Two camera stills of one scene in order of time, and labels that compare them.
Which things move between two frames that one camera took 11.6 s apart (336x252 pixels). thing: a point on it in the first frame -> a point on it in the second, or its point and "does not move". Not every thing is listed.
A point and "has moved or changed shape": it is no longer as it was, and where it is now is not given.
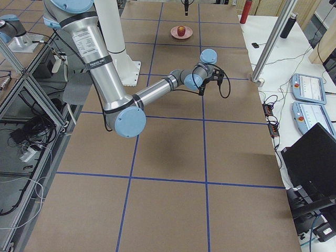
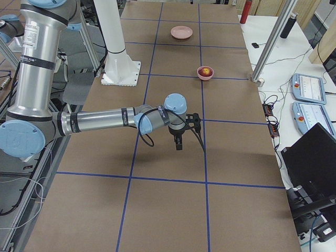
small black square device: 255,45 does not move
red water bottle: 245,11 does not move
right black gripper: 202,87 -> 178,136
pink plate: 188,33 does not move
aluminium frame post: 256,77 does not move
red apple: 181,30 has moved or changed shape
